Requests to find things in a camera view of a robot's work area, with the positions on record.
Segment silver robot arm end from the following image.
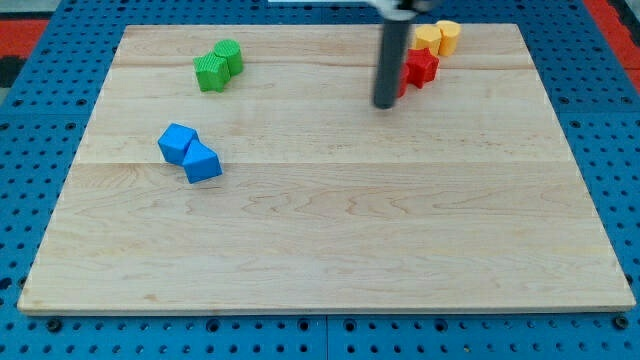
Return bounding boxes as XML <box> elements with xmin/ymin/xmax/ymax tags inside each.
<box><xmin>366</xmin><ymin>0</ymin><xmax>443</xmax><ymax>21</ymax></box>

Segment green star block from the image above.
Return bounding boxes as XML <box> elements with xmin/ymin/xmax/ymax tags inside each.
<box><xmin>193</xmin><ymin>52</ymin><xmax>231</xmax><ymax>92</ymax></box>

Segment red star block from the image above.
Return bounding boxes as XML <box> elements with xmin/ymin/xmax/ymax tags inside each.
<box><xmin>405</xmin><ymin>48</ymin><xmax>439</xmax><ymax>89</ymax></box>

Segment blue triangular block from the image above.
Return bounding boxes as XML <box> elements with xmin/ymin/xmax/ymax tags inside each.
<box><xmin>182</xmin><ymin>140</ymin><xmax>223</xmax><ymax>183</ymax></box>

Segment red block behind stick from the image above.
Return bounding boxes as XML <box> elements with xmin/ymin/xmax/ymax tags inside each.
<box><xmin>397</xmin><ymin>64</ymin><xmax>410</xmax><ymax>98</ymax></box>

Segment wooden board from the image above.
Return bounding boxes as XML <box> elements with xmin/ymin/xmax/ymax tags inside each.
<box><xmin>18</xmin><ymin>24</ymin><xmax>635</xmax><ymax>316</ymax></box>

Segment blue cube block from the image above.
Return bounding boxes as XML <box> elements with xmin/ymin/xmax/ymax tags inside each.
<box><xmin>157</xmin><ymin>123</ymin><xmax>199</xmax><ymax>165</ymax></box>

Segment green cylinder block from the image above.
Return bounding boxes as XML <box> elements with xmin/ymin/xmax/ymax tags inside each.
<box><xmin>213</xmin><ymin>39</ymin><xmax>244</xmax><ymax>76</ymax></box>

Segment dark grey pusher stick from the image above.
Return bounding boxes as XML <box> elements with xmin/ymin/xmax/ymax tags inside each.
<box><xmin>372</xmin><ymin>19</ymin><xmax>412</xmax><ymax>110</ymax></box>

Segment yellow hexagon block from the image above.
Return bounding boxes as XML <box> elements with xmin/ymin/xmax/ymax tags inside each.
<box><xmin>411</xmin><ymin>24</ymin><xmax>442</xmax><ymax>55</ymax></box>

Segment yellow cylinder block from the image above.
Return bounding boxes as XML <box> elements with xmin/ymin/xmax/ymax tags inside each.
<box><xmin>436</xmin><ymin>20</ymin><xmax>462</xmax><ymax>56</ymax></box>

